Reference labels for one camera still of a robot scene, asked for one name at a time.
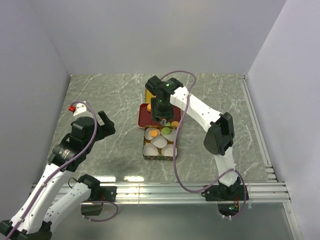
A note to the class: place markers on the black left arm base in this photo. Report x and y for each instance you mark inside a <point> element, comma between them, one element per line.
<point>100,197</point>

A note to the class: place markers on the round orange sandwich cookie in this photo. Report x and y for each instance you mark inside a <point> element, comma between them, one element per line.
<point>149,107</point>

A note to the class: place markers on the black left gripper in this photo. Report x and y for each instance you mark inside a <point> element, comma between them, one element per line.
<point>106,129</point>

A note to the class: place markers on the white paper cup bottom-right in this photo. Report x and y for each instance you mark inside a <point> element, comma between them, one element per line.
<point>167,151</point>

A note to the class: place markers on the white paper cup top-left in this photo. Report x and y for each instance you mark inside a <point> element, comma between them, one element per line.
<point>146,133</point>

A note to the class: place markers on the silver metal tongs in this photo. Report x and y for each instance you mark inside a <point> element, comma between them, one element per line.
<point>163,122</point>

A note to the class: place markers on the orange round waffle cookie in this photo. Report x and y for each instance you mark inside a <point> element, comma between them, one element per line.
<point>153,133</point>

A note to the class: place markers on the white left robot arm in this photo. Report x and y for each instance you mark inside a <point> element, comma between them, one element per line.
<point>40,215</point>

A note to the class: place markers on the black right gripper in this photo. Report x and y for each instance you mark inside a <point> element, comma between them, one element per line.
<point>156,113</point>

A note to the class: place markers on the orange pumpkin cookie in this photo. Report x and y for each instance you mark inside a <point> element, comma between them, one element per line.
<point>175,124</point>

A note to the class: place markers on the gold tin lid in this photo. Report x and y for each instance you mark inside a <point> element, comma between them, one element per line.
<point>148,96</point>

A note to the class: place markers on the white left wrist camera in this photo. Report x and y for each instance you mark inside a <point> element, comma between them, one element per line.
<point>78,110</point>

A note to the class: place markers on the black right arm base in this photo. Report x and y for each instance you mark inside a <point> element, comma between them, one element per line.
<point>228,199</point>

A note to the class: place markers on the white paper cup bottom-left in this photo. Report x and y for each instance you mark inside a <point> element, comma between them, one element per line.
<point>150,150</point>

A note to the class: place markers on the aluminium mounting rail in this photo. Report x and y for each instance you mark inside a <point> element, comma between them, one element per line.
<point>171,193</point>

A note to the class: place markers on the green gold cookie tin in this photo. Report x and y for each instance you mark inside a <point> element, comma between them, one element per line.
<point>159,157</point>

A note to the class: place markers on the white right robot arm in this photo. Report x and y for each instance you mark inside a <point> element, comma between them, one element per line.
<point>218,127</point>

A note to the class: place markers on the red rectangular tray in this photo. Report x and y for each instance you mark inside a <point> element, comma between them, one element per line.
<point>145,116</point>

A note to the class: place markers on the white paper cup top-right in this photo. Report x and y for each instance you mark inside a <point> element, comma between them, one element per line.
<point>171,136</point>

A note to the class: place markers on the white paper cup centre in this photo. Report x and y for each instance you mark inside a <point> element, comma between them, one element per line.
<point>159,141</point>

